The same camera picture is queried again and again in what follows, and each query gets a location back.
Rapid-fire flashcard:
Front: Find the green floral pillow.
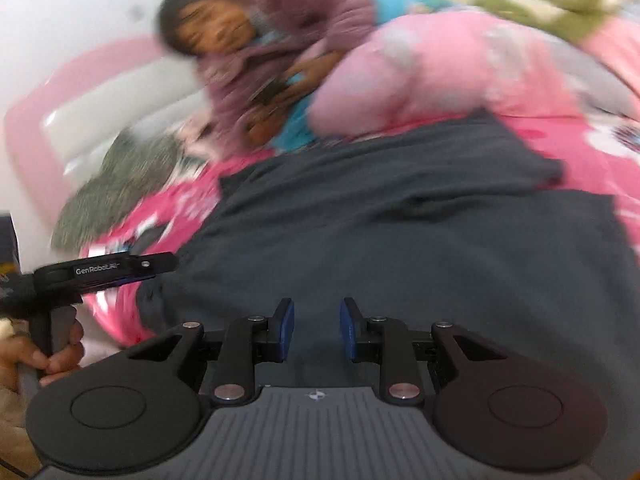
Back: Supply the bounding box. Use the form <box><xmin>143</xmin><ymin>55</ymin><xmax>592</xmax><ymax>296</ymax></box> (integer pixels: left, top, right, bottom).
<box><xmin>50</xmin><ymin>127</ymin><xmax>201</xmax><ymax>252</ymax></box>

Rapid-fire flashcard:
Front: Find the dark grey garment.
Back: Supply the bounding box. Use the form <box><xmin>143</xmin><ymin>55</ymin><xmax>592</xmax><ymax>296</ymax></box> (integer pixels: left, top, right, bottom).
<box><xmin>135</xmin><ymin>110</ymin><xmax>640</xmax><ymax>393</ymax></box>

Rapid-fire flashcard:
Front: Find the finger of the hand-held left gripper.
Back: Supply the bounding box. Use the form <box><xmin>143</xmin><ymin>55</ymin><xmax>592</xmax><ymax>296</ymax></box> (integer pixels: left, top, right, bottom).
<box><xmin>34</xmin><ymin>253</ymin><xmax>179</xmax><ymax>293</ymax></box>

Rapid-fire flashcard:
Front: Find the blue pillow with yellow dot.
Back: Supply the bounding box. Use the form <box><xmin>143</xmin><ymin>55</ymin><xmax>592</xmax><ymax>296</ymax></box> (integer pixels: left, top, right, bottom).
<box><xmin>272</xmin><ymin>0</ymin><xmax>453</xmax><ymax>155</ymax></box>

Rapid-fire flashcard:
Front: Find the pink quilt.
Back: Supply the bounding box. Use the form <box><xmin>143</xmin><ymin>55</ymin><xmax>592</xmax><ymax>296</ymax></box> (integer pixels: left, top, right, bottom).
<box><xmin>305</xmin><ymin>10</ymin><xmax>640</xmax><ymax>137</ymax></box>

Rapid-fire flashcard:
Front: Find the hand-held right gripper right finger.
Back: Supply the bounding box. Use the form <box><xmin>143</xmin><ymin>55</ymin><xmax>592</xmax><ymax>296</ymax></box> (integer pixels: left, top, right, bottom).
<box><xmin>339</xmin><ymin>297</ymin><xmax>507</xmax><ymax>407</ymax></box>

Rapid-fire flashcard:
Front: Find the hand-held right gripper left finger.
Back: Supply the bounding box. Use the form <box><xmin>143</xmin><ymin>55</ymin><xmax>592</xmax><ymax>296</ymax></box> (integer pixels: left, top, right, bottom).
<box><xmin>127</xmin><ymin>297</ymin><xmax>296</xmax><ymax>407</ymax></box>

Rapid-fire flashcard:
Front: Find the green cloth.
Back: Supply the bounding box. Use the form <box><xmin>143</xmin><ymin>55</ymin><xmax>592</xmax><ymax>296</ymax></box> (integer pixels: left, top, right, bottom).
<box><xmin>470</xmin><ymin>0</ymin><xmax>628</xmax><ymax>45</ymax></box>

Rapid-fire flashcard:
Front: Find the dark box with yellow mark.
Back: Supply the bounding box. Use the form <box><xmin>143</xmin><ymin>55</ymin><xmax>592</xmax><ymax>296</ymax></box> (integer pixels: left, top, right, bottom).
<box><xmin>0</xmin><ymin>212</ymin><xmax>22</xmax><ymax>286</ymax></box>

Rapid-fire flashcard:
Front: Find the pink floral bed sheet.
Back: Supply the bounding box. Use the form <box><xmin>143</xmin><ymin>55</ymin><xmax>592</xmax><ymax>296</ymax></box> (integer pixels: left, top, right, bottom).
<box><xmin>80</xmin><ymin>115</ymin><xmax>640</xmax><ymax>351</ymax></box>

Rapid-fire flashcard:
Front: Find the pink and white headboard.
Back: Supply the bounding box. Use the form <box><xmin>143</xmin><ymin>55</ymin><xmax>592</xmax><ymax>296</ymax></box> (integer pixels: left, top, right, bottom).
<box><xmin>4</xmin><ymin>35</ymin><xmax>213</xmax><ymax>221</ymax></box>

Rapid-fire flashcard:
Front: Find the wooden nightstand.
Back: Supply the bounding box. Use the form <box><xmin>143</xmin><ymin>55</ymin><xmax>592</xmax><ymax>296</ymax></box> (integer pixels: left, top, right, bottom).
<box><xmin>0</xmin><ymin>385</ymin><xmax>43</xmax><ymax>478</ymax></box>

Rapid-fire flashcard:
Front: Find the person's left hand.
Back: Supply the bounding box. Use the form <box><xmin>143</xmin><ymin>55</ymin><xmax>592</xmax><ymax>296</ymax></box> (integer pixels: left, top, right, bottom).
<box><xmin>0</xmin><ymin>319</ymin><xmax>86</xmax><ymax>393</ymax></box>

